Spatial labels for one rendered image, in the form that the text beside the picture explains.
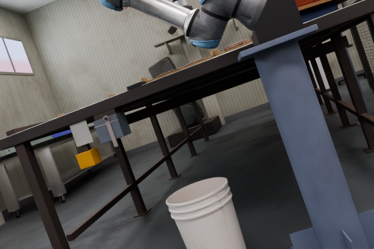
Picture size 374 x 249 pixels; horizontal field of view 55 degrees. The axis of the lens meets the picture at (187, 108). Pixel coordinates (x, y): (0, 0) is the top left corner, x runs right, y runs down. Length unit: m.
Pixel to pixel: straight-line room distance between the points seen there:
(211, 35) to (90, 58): 6.97
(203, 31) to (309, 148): 0.58
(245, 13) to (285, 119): 0.41
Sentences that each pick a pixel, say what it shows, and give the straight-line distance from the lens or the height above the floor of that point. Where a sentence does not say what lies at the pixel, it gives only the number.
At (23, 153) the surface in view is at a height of 0.80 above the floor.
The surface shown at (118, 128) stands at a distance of 1.79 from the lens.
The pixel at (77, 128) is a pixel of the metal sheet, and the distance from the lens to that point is 1.92.
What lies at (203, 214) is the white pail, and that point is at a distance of 1.57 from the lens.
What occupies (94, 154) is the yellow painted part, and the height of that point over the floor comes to 0.67.
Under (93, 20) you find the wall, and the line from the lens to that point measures 8.35.
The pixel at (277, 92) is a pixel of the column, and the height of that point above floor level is 0.69.
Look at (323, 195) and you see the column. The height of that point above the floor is 0.29.
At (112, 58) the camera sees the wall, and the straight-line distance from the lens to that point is 8.11.
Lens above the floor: 0.78
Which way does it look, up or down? 2 degrees down
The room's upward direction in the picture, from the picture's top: 20 degrees counter-clockwise
